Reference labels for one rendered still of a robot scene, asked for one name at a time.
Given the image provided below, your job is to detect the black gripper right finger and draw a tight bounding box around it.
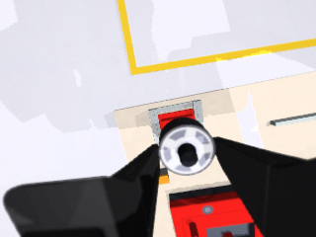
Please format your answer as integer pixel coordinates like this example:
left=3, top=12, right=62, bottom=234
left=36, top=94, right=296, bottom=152
left=213, top=136, right=316, bottom=237

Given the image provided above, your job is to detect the yellow rectangular outline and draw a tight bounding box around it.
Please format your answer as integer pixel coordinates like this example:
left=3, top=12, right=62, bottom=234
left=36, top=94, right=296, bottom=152
left=117, top=0, right=316, bottom=75

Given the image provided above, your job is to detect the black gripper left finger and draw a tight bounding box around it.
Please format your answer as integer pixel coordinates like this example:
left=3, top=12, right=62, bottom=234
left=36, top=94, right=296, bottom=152
left=2, top=143, right=160, bottom=237

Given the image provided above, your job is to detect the white wheel with black tyre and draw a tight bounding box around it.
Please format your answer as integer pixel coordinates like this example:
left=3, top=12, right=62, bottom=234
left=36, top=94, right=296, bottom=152
left=158, top=118, right=216, bottom=176

